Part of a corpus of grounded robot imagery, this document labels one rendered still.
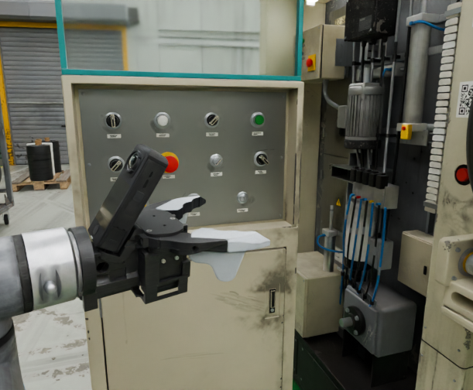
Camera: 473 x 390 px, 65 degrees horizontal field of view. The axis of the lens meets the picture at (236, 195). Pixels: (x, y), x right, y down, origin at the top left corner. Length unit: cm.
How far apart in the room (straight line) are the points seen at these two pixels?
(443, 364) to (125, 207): 90
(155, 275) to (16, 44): 971
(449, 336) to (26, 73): 958
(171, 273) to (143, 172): 12
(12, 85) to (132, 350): 925
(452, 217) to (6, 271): 87
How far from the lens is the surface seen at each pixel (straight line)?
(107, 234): 40
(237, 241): 41
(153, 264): 41
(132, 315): 98
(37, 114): 986
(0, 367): 42
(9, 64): 1007
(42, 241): 39
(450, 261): 86
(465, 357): 106
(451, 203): 98
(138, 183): 39
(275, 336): 112
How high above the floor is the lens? 119
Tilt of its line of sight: 12 degrees down
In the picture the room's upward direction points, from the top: straight up
